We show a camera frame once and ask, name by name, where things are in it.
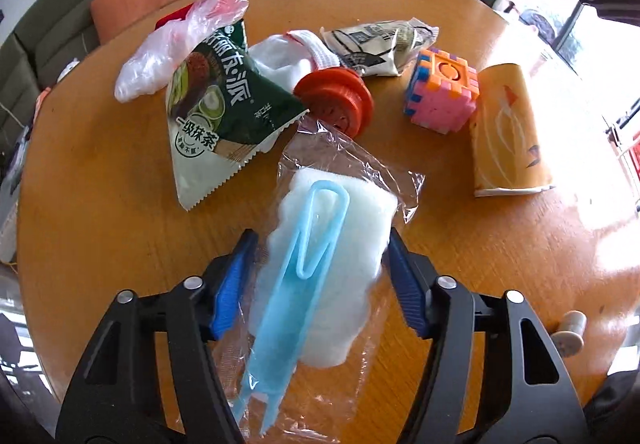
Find colourful foam cube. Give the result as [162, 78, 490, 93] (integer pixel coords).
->
[404, 48, 480, 133]

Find blue clip with white sponge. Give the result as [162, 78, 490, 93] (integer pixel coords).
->
[212, 117, 426, 430]

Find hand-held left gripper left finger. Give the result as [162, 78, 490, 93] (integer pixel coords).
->
[55, 228, 261, 444]

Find red wrapper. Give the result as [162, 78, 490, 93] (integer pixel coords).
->
[155, 2, 197, 31]

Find green snack packet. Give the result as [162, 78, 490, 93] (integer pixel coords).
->
[165, 19, 310, 211]

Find red wire rack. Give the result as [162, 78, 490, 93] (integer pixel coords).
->
[605, 97, 640, 212]

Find blue plastic clip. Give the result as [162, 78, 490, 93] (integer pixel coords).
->
[231, 180, 351, 436]

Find crumpled clear plastic bag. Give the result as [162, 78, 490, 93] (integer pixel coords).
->
[114, 0, 250, 104]

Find grey green sofa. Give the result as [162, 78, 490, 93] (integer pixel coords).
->
[0, 0, 506, 140]

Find white sponge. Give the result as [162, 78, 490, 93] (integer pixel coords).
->
[247, 167, 399, 367]

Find red plastic spool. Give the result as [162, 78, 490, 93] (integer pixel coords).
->
[293, 67, 375, 137]

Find cream printed wrapper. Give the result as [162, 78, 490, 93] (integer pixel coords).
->
[320, 17, 440, 78]

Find orange paper cup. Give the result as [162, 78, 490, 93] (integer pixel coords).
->
[469, 62, 556, 198]

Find white cloth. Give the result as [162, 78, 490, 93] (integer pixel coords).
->
[248, 29, 346, 92]

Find person's dark trousers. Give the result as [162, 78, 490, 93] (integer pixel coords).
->
[582, 369, 640, 444]

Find white thread spool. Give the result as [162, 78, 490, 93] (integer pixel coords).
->
[551, 311, 587, 357]

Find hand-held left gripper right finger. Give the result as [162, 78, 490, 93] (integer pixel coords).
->
[385, 227, 591, 444]

